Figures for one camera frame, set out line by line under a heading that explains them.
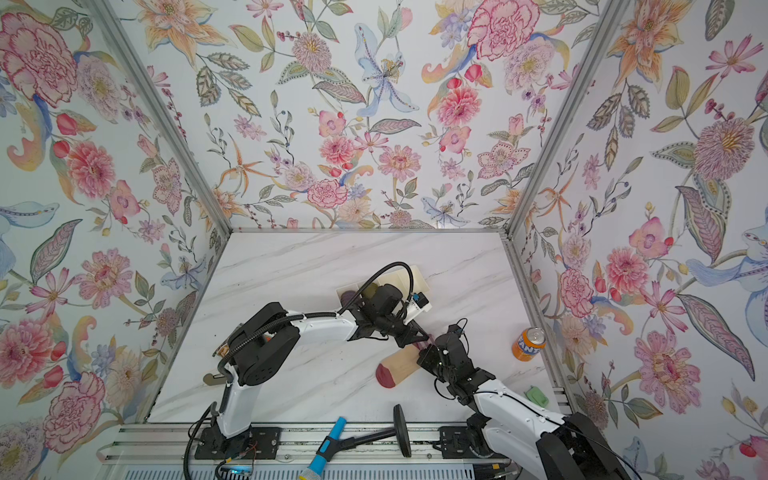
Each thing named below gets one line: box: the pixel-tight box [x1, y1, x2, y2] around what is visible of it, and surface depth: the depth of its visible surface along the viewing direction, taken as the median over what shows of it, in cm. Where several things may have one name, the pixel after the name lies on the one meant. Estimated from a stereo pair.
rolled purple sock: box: [340, 290, 357, 307], surface depth 99 cm
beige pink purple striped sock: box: [375, 334, 435, 388], surface depth 88 cm
